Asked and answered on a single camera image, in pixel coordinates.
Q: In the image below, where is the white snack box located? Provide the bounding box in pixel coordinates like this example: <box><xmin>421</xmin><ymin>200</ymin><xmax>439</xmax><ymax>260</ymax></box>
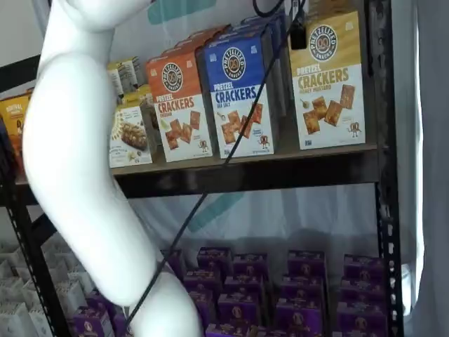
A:
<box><xmin>41</xmin><ymin>242</ymin><xmax>80</xmax><ymax>282</ymax></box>
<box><xmin>54</xmin><ymin>280</ymin><xmax>88</xmax><ymax>317</ymax></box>
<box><xmin>0</xmin><ymin>301</ymin><xmax>36</xmax><ymax>337</ymax></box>
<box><xmin>28</xmin><ymin>304</ymin><xmax>53</xmax><ymax>337</ymax></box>
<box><xmin>0</xmin><ymin>275</ymin><xmax>27</xmax><ymax>305</ymax></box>
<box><xmin>0</xmin><ymin>242</ymin><xmax>22</xmax><ymax>278</ymax></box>

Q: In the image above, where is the yellow box with nutrition panel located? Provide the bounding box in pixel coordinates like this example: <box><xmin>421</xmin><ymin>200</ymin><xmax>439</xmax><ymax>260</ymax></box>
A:
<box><xmin>107</xmin><ymin>58</ymin><xmax>147</xmax><ymax>95</ymax></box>
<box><xmin>117</xmin><ymin>84</ymin><xmax>154</xmax><ymax>108</ymax></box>

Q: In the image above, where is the yellow white pretzel crackers box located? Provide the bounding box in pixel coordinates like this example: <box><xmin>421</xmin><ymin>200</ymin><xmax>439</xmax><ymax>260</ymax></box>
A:
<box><xmin>288</xmin><ymin>10</ymin><xmax>366</xmax><ymax>151</ymax></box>

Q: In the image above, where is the translucent plastic sheet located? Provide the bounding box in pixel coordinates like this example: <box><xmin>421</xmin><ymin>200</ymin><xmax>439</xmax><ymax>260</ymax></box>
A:
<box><xmin>129</xmin><ymin>182</ymin><xmax>382</xmax><ymax>260</ymax></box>

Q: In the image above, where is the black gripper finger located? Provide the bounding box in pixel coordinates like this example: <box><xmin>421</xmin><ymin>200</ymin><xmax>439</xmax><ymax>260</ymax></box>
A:
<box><xmin>290</xmin><ymin>0</ymin><xmax>309</xmax><ymax>51</ymax></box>

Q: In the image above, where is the white plastic curtain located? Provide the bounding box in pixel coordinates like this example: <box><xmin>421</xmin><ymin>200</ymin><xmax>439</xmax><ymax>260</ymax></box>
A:
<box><xmin>389</xmin><ymin>0</ymin><xmax>449</xmax><ymax>337</ymax></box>

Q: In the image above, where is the orange brown snack box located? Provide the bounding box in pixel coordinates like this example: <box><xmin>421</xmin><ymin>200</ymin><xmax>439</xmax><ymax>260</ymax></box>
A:
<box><xmin>0</xmin><ymin>95</ymin><xmax>32</xmax><ymax>166</ymax></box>

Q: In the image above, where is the blue white pretzel crackers box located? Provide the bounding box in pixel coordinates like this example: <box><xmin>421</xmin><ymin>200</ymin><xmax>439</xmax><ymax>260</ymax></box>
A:
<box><xmin>196</xmin><ymin>34</ymin><xmax>281</xmax><ymax>159</ymax></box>

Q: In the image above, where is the orange white pretzel crackers box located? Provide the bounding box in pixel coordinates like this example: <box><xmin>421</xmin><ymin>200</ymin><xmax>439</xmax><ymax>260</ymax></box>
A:
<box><xmin>145</xmin><ymin>48</ymin><xmax>214</xmax><ymax>163</ymax></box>

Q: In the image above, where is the yellow granola bar box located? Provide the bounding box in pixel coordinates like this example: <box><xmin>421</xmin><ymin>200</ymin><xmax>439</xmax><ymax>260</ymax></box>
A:
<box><xmin>108</xmin><ymin>103</ymin><xmax>154</xmax><ymax>169</ymax></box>

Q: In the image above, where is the black metal shelf rack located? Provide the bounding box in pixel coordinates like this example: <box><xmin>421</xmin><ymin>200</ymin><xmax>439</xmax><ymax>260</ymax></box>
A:
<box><xmin>0</xmin><ymin>0</ymin><xmax>404</xmax><ymax>337</ymax></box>

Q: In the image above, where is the purple snack box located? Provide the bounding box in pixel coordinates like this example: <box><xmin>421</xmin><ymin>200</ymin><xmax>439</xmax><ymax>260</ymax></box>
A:
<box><xmin>161</xmin><ymin>249</ymin><xmax>184</xmax><ymax>280</ymax></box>
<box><xmin>205</xmin><ymin>322</ymin><xmax>250</xmax><ymax>337</ymax></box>
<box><xmin>274</xmin><ymin>300</ymin><xmax>324</xmax><ymax>337</ymax></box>
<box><xmin>279</xmin><ymin>276</ymin><xmax>326</xmax><ymax>305</ymax></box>
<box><xmin>340</xmin><ymin>275</ymin><xmax>387</xmax><ymax>303</ymax></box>
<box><xmin>223</xmin><ymin>275</ymin><xmax>267</xmax><ymax>299</ymax></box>
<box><xmin>72</xmin><ymin>305</ymin><xmax>115</xmax><ymax>337</ymax></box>
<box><xmin>216</xmin><ymin>293</ymin><xmax>263</xmax><ymax>327</ymax></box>
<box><xmin>182</xmin><ymin>269</ymin><xmax>222</xmax><ymax>296</ymax></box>
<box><xmin>111</xmin><ymin>312</ymin><xmax>136</xmax><ymax>337</ymax></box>
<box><xmin>343</xmin><ymin>254</ymin><xmax>386</xmax><ymax>282</ymax></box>
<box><xmin>194</xmin><ymin>290</ymin><xmax>217</xmax><ymax>326</ymax></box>
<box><xmin>86</xmin><ymin>289</ymin><xmax>119</xmax><ymax>317</ymax></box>
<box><xmin>287</xmin><ymin>249</ymin><xmax>326</xmax><ymax>280</ymax></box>
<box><xmin>196</xmin><ymin>247</ymin><xmax>233</xmax><ymax>277</ymax></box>
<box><xmin>232</xmin><ymin>253</ymin><xmax>269</xmax><ymax>282</ymax></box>
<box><xmin>335</xmin><ymin>300</ymin><xmax>389</xmax><ymax>337</ymax></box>

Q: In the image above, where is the black cable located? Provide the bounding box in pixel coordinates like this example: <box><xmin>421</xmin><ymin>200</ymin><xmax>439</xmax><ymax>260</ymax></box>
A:
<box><xmin>124</xmin><ymin>0</ymin><xmax>306</xmax><ymax>329</ymax></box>

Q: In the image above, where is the teal tape strip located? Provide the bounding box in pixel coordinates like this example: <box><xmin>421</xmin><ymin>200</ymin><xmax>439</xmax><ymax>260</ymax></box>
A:
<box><xmin>147</xmin><ymin>0</ymin><xmax>176</xmax><ymax>22</ymax></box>
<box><xmin>187</xmin><ymin>192</ymin><xmax>246</xmax><ymax>233</ymax></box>

